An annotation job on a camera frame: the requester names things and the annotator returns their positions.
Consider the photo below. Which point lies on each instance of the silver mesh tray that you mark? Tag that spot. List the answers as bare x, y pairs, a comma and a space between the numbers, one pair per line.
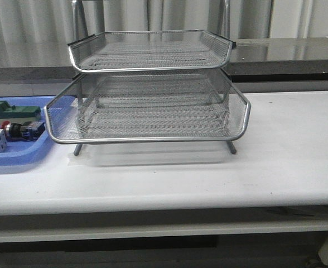
148, 106
119, 51

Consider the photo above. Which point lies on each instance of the red emergency stop button switch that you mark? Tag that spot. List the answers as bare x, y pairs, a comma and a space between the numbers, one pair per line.
30, 130

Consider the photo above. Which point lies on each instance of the silver mesh top tray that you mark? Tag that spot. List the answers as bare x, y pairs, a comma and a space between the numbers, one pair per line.
119, 51

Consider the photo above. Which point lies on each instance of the blue plastic tray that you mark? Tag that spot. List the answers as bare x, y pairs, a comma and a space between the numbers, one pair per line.
26, 152

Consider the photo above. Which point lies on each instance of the grey back counter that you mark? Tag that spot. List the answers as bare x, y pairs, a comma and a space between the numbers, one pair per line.
253, 60

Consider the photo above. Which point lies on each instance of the green terminal block module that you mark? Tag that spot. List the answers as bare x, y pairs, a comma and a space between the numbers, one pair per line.
18, 114

